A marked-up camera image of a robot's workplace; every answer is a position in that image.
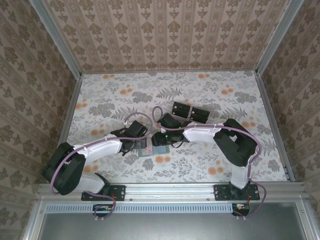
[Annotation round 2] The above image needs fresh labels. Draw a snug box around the aluminium panel frame bar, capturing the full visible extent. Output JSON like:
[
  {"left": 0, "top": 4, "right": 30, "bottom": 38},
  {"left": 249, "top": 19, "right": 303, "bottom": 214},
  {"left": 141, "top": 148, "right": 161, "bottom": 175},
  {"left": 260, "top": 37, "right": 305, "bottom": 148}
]
[
  {"left": 294, "top": 197, "right": 316, "bottom": 240},
  {"left": 22, "top": 197, "right": 48, "bottom": 240}
]

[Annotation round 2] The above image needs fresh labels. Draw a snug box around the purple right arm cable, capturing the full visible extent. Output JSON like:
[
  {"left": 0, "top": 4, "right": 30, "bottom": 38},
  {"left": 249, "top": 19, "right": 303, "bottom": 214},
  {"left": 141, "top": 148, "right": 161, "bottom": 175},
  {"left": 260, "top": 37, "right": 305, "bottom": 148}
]
[{"left": 152, "top": 105, "right": 266, "bottom": 221}]

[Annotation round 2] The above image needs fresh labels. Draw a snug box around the aluminium frame post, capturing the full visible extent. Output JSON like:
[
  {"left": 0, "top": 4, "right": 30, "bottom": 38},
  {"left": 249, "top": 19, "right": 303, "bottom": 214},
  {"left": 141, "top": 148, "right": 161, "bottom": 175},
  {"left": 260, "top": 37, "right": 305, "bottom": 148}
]
[
  {"left": 254, "top": 0, "right": 306, "bottom": 77},
  {"left": 27, "top": 0, "right": 83, "bottom": 78}
]

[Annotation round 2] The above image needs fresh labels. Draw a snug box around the green card holder wallet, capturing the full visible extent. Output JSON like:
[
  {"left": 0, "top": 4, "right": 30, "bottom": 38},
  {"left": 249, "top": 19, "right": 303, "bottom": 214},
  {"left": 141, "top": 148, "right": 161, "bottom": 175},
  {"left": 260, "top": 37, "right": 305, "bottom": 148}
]
[{"left": 136, "top": 144, "right": 170, "bottom": 158}]

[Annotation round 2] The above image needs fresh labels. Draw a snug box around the black connector box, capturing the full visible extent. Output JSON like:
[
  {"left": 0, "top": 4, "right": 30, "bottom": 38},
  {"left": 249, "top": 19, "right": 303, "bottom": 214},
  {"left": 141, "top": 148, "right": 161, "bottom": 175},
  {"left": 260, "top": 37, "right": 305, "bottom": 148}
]
[
  {"left": 92, "top": 203, "right": 114, "bottom": 218},
  {"left": 231, "top": 203, "right": 251, "bottom": 217}
]

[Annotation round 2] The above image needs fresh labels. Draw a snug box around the aluminium table side rail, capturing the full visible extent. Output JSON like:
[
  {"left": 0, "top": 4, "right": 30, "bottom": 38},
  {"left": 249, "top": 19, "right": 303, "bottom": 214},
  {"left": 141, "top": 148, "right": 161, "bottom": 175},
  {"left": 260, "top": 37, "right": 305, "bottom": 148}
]
[
  {"left": 254, "top": 71, "right": 296, "bottom": 183},
  {"left": 57, "top": 73, "right": 83, "bottom": 146}
]

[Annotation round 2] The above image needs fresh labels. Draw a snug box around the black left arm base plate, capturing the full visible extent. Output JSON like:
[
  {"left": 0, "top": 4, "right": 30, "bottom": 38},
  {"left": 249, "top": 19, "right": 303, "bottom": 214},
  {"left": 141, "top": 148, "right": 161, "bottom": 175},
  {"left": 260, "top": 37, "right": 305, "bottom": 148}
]
[{"left": 81, "top": 184, "right": 126, "bottom": 202}]

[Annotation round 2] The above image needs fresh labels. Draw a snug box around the black credit card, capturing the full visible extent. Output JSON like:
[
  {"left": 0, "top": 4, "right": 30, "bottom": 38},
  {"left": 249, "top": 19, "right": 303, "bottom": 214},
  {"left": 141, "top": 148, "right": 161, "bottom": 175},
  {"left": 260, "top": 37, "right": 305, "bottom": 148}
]
[
  {"left": 171, "top": 107, "right": 191, "bottom": 118},
  {"left": 190, "top": 113, "right": 209, "bottom": 124},
  {"left": 174, "top": 101, "right": 193, "bottom": 111},
  {"left": 191, "top": 106, "right": 211, "bottom": 117}
]

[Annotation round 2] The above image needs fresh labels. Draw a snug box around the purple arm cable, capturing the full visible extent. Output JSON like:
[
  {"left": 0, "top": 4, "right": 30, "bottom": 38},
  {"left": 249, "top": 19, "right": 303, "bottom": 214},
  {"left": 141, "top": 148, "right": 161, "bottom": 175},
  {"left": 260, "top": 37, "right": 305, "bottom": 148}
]
[
  {"left": 49, "top": 112, "right": 155, "bottom": 221},
  {"left": 152, "top": 105, "right": 266, "bottom": 221}
]

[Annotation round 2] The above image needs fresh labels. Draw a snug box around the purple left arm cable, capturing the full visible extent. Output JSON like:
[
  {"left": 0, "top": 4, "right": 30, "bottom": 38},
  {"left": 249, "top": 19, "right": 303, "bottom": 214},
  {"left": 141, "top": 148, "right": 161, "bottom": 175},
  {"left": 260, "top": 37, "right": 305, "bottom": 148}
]
[{"left": 49, "top": 112, "right": 155, "bottom": 221}]

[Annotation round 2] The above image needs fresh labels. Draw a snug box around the aluminium mounting rail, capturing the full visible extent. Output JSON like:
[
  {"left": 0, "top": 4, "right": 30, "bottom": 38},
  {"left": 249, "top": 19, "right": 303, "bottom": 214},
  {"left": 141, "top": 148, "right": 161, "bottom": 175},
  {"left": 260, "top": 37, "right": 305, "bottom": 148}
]
[{"left": 36, "top": 181, "right": 308, "bottom": 202}]

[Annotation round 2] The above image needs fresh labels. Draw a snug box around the grey metal sheet panel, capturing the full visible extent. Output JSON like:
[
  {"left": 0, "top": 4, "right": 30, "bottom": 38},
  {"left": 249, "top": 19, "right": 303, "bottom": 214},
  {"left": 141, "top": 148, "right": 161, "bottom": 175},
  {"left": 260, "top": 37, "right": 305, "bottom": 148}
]
[{"left": 37, "top": 211, "right": 312, "bottom": 240}]

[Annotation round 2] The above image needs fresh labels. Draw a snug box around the floral patterned table cover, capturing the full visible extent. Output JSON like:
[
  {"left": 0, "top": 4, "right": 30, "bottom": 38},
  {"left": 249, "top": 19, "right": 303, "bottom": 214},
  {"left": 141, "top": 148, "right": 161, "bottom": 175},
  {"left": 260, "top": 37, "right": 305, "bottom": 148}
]
[{"left": 61, "top": 70, "right": 288, "bottom": 183}]

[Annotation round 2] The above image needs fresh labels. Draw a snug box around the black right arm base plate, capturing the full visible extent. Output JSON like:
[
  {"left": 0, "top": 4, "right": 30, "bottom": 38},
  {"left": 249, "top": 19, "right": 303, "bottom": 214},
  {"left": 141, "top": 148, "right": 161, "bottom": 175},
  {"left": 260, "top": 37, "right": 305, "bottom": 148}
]
[{"left": 214, "top": 184, "right": 261, "bottom": 202}]

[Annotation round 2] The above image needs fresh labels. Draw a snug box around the grey slotted cable duct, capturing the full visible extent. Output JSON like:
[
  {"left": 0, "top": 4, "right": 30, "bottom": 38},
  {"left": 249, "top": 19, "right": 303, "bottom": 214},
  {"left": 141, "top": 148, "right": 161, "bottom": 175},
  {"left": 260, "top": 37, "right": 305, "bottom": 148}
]
[{"left": 45, "top": 202, "right": 252, "bottom": 215}]

